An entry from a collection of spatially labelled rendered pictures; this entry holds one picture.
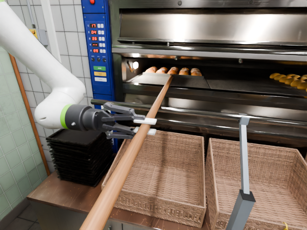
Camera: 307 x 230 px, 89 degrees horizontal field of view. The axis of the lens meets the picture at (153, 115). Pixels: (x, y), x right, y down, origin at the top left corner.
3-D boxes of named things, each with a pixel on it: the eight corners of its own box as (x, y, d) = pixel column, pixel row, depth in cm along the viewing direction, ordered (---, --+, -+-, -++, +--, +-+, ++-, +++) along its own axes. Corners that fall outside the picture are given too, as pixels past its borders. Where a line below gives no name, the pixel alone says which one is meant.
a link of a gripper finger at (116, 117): (107, 117, 55) (106, 113, 54) (137, 116, 52) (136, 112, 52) (102, 122, 51) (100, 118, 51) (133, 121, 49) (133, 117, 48)
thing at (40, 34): (36, 44, 113) (32, 29, 109) (48, 45, 111) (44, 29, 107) (27, 44, 106) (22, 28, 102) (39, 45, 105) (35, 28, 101)
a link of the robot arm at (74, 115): (66, 135, 52) (60, 110, 49) (86, 121, 63) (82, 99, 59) (82, 138, 51) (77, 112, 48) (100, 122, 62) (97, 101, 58)
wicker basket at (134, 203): (130, 154, 133) (129, 125, 122) (198, 165, 123) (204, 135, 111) (101, 205, 90) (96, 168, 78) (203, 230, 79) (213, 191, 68)
